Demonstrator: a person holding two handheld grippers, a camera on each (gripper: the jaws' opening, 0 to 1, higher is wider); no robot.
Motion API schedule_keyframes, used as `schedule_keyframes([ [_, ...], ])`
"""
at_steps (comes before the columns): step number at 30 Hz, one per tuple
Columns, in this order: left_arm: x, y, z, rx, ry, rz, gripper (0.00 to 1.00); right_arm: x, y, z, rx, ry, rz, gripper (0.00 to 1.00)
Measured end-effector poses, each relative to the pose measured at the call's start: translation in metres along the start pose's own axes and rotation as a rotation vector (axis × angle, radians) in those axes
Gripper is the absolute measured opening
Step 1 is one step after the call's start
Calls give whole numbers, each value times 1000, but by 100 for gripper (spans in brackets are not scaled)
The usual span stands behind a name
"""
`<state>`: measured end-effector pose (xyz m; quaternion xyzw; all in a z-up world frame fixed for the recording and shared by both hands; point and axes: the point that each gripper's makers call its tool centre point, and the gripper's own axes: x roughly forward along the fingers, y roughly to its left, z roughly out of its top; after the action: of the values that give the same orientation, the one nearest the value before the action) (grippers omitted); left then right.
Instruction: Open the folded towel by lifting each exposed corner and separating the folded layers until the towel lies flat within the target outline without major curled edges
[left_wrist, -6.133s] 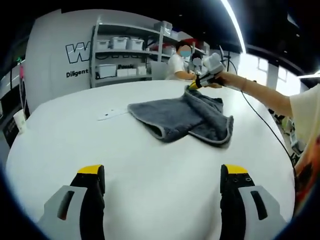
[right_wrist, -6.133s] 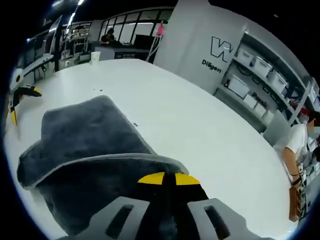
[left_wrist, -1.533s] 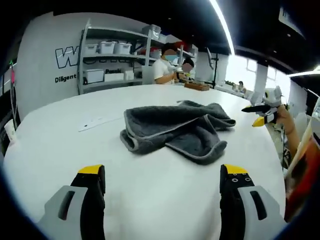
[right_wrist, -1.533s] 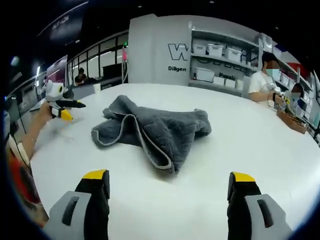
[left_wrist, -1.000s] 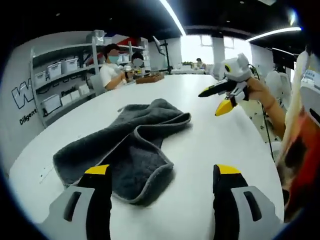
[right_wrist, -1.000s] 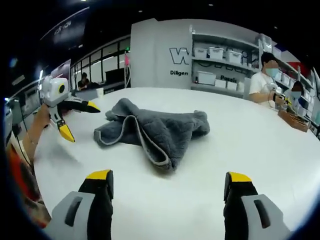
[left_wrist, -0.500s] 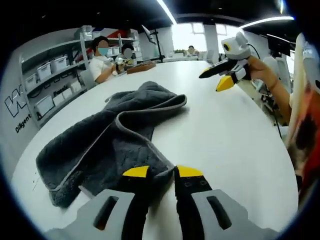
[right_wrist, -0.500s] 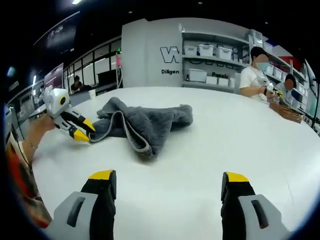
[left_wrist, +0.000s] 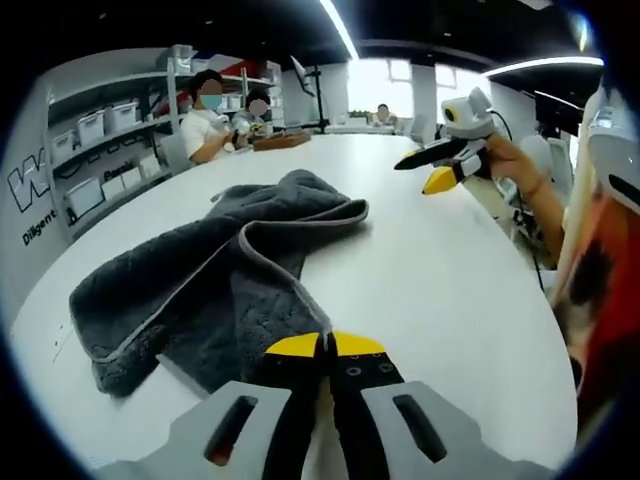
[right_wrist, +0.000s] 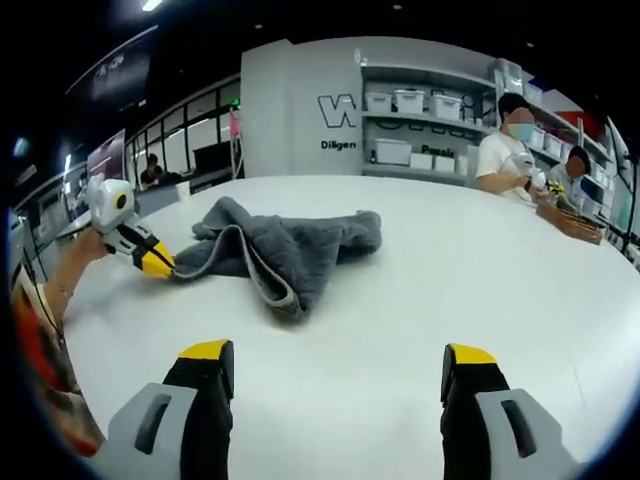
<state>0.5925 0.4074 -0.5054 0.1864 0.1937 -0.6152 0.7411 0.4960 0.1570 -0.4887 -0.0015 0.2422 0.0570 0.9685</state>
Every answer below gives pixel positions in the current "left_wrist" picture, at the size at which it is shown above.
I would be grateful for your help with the shelved white storage boxes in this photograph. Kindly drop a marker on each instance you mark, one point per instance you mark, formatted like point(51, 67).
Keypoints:
point(92, 127)

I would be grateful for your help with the black tripod stand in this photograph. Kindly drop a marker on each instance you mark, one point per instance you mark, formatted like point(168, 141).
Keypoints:
point(318, 100)

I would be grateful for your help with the person's right hand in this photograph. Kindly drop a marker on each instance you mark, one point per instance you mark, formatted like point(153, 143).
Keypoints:
point(515, 160)

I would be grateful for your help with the ceiling light strip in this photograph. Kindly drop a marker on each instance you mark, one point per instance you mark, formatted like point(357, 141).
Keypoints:
point(337, 25)
point(550, 64)

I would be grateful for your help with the brown wooden tray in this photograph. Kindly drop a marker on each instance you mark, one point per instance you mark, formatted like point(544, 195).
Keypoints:
point(280, 141)

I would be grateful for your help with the printed cream orange shirt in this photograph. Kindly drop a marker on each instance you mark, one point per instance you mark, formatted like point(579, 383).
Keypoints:
point(610, 260)

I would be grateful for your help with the grey metal shelf unit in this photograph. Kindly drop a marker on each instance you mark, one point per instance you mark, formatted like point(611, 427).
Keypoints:
point(172, 100)

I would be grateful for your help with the white grey chest device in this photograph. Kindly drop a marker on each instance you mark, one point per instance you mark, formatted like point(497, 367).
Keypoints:
point(607, 145)

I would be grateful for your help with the white office chair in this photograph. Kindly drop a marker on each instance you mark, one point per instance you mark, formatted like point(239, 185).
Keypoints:
point(557, 165)

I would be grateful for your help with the dark grey towel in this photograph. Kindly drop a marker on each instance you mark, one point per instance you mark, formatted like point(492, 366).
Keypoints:
point(200, 280)

